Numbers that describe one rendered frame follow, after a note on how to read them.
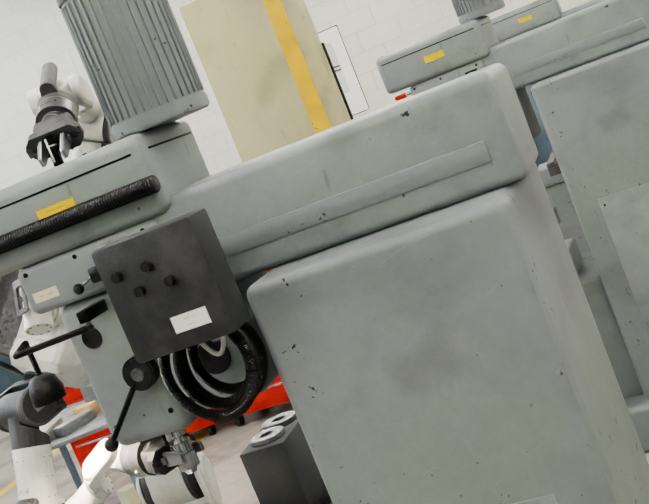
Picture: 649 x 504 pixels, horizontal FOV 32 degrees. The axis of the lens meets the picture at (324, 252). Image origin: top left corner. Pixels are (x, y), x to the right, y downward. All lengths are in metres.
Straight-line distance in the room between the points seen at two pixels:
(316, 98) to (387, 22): 7.42
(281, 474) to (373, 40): 8.91
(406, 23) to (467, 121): 9.34
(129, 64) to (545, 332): 0.91
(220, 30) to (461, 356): 2.32
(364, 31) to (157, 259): 9.58
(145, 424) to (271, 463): 0.49
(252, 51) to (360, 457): 2.21
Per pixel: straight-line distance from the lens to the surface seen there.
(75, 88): 2.55
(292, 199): 2.09
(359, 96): 11.48
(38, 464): 2.77
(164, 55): 2.20
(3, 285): 2.90
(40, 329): 2.71
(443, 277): 1.93
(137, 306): 1.96
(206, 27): 4.08
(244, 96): 4.05
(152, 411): 2.33
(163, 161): 2.22
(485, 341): 1.95
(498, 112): 1.99
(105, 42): 2.20
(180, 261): 1.90
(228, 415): 2.07
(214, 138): 12.02
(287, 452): 2.73
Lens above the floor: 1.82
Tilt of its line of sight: 7 degrees down
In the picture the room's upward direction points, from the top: 22 degrees counter-clockwise
